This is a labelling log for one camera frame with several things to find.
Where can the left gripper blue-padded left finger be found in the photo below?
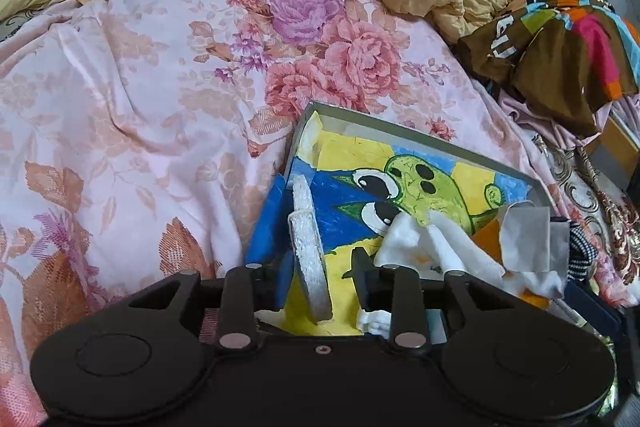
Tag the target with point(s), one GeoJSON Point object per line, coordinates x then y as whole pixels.
{"type": "Point", "coordinates": [256, 286]}

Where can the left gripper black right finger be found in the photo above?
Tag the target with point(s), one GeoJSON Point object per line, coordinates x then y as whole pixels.
{"type": "Point", "coordinates": [391, 302]}

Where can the white blue baby cloth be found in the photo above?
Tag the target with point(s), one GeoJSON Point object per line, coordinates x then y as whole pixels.
{"type": "Point", "coordinates": [441, 246]}

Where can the white cloth bandage roll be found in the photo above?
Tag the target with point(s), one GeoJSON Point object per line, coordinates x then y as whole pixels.
{"type": "Point", "coordinates": [308, 251]}

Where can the black dotted sock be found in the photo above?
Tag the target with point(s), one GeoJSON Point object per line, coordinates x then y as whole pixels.
{"type": "Point", "coordinates": [583, 254]}

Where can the grey cloth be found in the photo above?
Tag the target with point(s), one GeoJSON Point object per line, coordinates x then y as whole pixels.
{"type": "Point", "coordinates": [532, 241]}

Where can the white brocade patterned blanket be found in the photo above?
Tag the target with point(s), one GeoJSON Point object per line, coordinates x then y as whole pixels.
{"type": "Point", "coordinates": [606, 219]}

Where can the grey tray with cartoon towel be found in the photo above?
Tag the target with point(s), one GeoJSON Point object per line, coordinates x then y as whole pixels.
{"type": "Point", "coordinates": [362, 173]}

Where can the pink floral bedsheet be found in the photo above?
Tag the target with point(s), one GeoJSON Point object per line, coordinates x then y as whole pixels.
{"type": "Point", "coordinates": [140, 138]}

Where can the colourful brown patchwork cloth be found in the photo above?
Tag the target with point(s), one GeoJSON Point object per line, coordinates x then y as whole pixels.
{"type": "Point", "coordinates": [563, 59]}

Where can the wooden bed frame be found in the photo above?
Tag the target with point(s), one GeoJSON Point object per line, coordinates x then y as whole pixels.
{"type": "Point", "coordinates": [615, 152]}

